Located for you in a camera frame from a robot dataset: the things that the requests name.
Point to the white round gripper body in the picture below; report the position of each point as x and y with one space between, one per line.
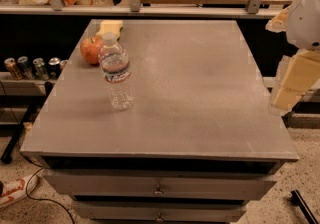
306 18

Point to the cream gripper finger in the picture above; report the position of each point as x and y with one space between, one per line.
278 23
294 77

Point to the clear plastic water bottle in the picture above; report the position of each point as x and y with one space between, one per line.
116 69

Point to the grey drawer cabinet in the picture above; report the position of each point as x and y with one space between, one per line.
200 128

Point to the black floor bar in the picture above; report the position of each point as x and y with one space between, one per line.
297 200

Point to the yellow sponge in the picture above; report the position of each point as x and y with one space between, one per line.
113 26

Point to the upper drawer knob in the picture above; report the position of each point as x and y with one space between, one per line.
158 192

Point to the drawer knob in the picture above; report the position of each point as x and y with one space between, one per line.
159 218
158 192

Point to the red apple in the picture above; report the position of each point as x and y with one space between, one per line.
90 48

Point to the lower drawer knob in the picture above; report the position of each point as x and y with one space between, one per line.
159 218

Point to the red soda can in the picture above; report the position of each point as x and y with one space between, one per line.
63 64

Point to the dark soda can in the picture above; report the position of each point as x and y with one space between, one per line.
54 67

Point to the green soda can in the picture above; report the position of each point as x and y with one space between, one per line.
40 68

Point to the blue soda can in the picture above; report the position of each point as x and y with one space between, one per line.
26 67

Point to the orange soda can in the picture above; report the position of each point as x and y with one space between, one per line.
13 69

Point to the white red sneaker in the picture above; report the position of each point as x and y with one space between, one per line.
16 190

